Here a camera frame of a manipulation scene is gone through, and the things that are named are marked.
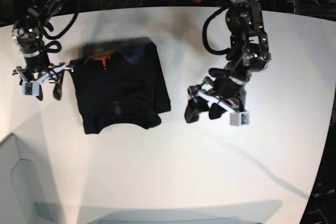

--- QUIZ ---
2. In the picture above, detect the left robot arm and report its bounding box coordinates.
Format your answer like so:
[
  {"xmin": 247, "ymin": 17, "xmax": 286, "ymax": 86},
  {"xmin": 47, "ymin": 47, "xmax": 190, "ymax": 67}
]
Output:
[{"xmin": 184, "ymin": 0, "xmax": 271, "ymax": 126}]

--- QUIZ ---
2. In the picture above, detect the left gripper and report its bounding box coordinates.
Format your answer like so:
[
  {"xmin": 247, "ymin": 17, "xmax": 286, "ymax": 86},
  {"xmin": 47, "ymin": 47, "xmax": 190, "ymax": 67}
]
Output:
[{"xmin": 184, "ymin": 73, "xmax": 248, "ymax": 123}]

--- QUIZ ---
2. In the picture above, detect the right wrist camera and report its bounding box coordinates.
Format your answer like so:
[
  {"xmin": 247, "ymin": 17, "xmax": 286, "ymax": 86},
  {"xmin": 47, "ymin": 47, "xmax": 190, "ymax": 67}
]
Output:
[{"xmin": 22, "ymin": 81, "xmax": 40, "ymax": 97}]

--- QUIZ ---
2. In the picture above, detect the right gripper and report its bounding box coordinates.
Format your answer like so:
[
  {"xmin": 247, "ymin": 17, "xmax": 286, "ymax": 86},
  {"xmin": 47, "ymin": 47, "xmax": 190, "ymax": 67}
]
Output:
[{"xmin": 12, "ymin": 53, "xmax": 73, "ymax": 101}]

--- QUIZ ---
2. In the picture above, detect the grey monitor edge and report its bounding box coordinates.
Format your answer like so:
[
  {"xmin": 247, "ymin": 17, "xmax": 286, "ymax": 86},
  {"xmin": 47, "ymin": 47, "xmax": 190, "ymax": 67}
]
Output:
[{"xmin": 94, "ymin": 215, "xmax": 271, "ymax": 224}]

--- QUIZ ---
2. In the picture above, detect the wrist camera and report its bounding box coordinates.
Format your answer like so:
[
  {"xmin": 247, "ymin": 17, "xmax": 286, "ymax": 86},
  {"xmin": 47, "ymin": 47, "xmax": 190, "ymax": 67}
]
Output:
[
  {"xmin": 22, "ymin": 81, "xmax": 40, "ymax": 97},
  {"xmin": 229, "ymin": 111, "xmax": 250, "ymax": 126}
]

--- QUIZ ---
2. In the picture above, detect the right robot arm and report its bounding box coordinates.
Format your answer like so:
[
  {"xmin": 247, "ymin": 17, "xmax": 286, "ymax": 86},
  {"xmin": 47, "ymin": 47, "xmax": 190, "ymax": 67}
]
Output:
[{"xmin": 12, "ymin": 0, "xmax": 79, "ymax": 100}]

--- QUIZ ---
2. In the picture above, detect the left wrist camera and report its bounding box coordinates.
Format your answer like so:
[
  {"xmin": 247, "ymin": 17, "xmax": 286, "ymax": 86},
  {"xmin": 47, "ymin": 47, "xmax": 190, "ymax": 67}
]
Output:
[{"xmin": 229, "ymin": 111, "xmax": 250, "ymax": 126}]

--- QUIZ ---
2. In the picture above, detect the black T-shirt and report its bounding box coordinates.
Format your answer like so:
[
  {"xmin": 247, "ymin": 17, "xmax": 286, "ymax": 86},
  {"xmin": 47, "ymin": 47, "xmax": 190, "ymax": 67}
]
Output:
[{"xmin": 69, "ymin": 37, "xmax": 171, "ymax": 134}]

